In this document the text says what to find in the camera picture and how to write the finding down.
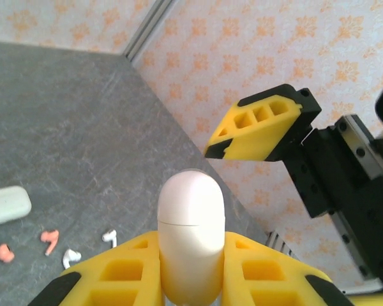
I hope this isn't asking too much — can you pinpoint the pink wireless earbud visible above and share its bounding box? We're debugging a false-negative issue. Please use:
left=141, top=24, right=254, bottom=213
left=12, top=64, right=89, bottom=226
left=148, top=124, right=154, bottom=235
left=0, top=244, right=15, bottom=273
left=40, top=229, right=60, bottom=256

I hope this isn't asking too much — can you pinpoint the aluminium corner post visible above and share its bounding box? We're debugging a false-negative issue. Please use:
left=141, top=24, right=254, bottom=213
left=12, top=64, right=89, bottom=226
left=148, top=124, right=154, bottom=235
left=123, top=0, right=176, bottom=63

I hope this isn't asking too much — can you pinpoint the white earbud charging case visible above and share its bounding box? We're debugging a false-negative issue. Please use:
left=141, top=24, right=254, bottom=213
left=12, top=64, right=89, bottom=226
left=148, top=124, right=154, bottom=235
left=0, top=186, right=33, bottom=228
left=157, top=170, right=227, bottom=306

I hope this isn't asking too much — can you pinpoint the white wireless earbud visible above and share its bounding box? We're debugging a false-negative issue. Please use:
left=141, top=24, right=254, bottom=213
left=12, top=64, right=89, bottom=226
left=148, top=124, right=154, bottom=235
left=62, top=248, right=82, bottom=269
left=101, top=229, right=118, bottom=249

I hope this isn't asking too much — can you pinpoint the slotted grey cable duct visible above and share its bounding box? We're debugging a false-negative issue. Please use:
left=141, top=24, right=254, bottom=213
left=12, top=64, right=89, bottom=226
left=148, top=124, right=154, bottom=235
left=266, top=231, right=296, bottom=259

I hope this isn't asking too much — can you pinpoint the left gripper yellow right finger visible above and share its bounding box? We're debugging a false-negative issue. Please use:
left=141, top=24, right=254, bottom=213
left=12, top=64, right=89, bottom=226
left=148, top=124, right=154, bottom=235
left=222, top=231, right=355, bottom=306

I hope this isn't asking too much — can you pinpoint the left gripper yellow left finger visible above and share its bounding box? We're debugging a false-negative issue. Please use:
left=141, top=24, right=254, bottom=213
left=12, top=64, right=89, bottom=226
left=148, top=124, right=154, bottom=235
left=28, top=231, right=163, bottom=306

